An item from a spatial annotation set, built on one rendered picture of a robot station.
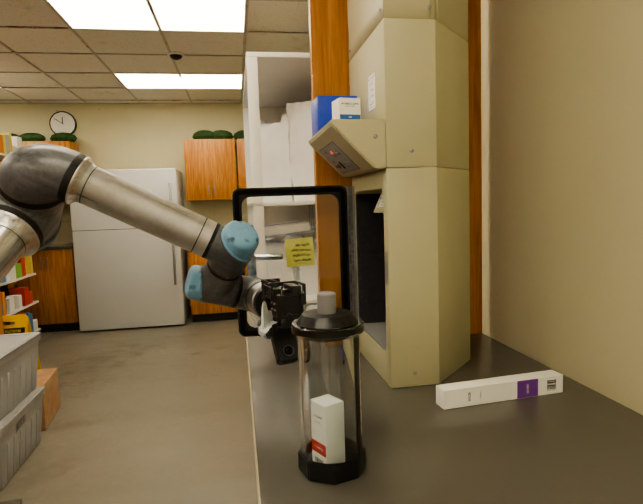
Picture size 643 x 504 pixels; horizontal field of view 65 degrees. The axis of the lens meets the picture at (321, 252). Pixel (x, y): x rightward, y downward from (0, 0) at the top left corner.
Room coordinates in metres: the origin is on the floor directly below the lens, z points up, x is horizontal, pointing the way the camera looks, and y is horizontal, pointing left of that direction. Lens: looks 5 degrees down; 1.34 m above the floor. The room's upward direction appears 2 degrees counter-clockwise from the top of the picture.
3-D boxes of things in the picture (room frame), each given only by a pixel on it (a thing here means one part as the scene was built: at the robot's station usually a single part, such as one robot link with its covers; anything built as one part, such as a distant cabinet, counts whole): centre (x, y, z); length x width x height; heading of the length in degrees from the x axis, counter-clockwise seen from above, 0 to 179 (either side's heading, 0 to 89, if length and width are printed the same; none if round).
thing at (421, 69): (1.23, -0.24, 1.33); 0.32 x 0.25 x 0.77; 9
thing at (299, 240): (1.35, 0.08, 1.19); 0.30 x 0.01 x 0.40; 93
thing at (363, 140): (1.21, -0.06, 1.46); 0.32 x 0.11 x 0.10; 9
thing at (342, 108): (1.16, -0.07, 1.54); 0.05 x 0.05 x 0.06; 17
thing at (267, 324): (0.87, 0.10, 1.14); 0.09 x 0.03 x 0.06; 168
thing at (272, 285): (0.98, 0.08, 1.15); 0.12 x 0.08 x 0.09; 24
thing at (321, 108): (1.30, -0.04, 1.56); 0.10 x 0.10 x 0.09; 9
